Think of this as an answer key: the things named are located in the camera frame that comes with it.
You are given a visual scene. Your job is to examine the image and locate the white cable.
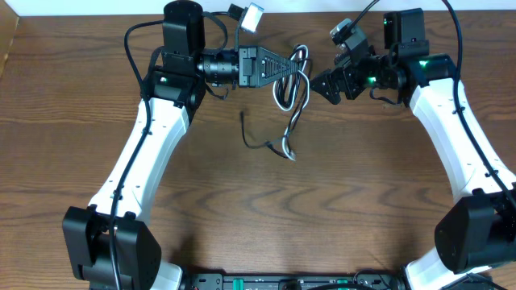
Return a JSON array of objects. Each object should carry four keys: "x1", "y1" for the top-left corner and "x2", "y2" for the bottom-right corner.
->
[{"x1": 272, "y1": 43, "x2": 310, "y2": 162}]

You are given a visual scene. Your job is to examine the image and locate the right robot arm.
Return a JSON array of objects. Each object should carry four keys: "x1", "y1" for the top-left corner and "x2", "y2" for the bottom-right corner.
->
[{"x1": 310, "y1": 9, "x2": 515, "y2": 289}]

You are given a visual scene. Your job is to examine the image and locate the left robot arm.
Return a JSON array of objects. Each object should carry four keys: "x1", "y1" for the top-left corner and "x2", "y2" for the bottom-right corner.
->
[{"x1": 62, "y1": 1, "x2": 309, "y2": 289}]

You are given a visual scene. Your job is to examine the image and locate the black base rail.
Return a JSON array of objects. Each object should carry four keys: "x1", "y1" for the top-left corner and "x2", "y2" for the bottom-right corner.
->
[{"x1": 178, "y1": 271, "x2": 408, "y2": 290}]

